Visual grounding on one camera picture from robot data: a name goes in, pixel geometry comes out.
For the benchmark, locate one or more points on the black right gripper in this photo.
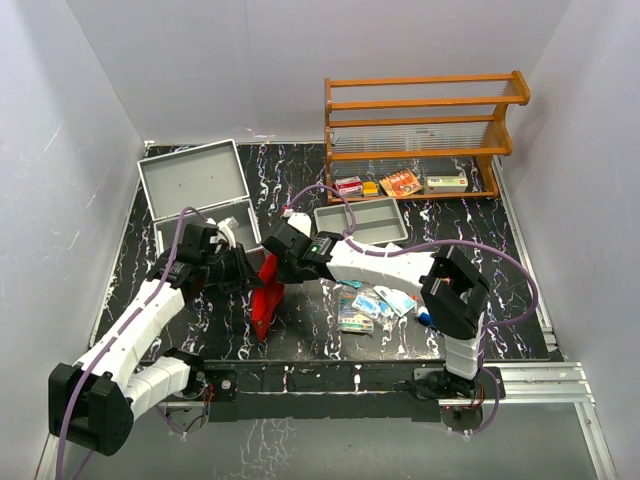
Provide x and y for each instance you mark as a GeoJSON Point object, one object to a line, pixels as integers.
{"type": "Point", "coordinates": [287, 278]}

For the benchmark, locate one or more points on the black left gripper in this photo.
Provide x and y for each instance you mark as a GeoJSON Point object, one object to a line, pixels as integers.
{"type": "Point", "coordinates": [245, 276]}

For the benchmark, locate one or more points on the red first aid kit pouch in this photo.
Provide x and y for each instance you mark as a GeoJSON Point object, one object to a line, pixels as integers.
{"type": "Point", "coordinates": [266, 298]}

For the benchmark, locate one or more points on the teal plastic sachet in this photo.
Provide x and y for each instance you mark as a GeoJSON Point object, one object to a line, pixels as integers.
{"type": "Point", "coordinates": [351, 283]}

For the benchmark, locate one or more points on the clear plastic medicine packet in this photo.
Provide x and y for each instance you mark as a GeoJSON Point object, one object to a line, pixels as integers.
{"type": "Point", "coordinates": [349, 319]}

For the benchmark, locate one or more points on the white blue bandage packet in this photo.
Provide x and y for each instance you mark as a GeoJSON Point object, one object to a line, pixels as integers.
{"type": "Point", "coordinates": [400, 302]}

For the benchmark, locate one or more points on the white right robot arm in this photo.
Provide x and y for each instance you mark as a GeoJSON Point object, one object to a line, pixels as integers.
{"type": "Point", "coordinates": [451, 289]}

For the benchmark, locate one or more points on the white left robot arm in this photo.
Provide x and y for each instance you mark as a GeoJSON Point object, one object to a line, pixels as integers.
{"type": "Point", "coordinates": [95, 401]}

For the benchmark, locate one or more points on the grey open medicine case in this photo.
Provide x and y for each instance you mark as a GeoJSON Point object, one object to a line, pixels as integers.
{"type": "Point", "coordinates": [209, 178]}

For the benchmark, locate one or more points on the red white medicine box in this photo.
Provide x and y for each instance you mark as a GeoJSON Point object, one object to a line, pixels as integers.
{"type": "Point", "coordinates": [350, 186]}

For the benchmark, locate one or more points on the orange medicine packet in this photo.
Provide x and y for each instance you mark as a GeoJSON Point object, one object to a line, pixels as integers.
{"type": "Point", "coordinates": [401, 184]}

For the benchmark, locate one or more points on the long white medicine box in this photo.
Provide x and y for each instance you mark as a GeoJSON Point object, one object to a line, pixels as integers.
{"type": "Point", "coordinates": [445, 184]}

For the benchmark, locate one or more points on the grey divided tray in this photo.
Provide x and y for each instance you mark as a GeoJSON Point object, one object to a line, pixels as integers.
{"type": "Point", "coordinates": [378, 222]}

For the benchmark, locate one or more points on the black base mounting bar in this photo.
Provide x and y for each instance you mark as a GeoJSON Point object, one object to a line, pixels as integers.
{"type": "Point", "coordinates": [324, 389]}

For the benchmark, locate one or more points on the small yellow box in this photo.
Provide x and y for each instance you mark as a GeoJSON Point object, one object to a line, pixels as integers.
{"type": "Point", "coordinates": [369, 189]}

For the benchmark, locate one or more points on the blue white tube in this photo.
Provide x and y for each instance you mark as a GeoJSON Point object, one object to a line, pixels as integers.
{"type": "Point", "coordinates": [423, 317]}

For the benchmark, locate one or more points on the orange wooden shelf rack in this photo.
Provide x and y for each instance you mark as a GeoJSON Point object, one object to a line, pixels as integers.
{"type": "Point", "coordinates": [434, 126]}

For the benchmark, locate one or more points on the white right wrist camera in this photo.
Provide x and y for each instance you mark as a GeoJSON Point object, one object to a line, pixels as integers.
{"type": "Point", "coordinates": [299, 220]}

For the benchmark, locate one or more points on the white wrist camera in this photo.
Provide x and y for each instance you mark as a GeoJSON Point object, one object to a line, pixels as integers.
{"type": "Point", "coordinates": [226, 229]}
{"type": "Point", "coordinates": [299, 220]}

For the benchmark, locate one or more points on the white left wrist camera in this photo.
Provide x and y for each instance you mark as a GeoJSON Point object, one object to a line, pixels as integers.
{"type": "Point", "coordinates": [226, 229]}

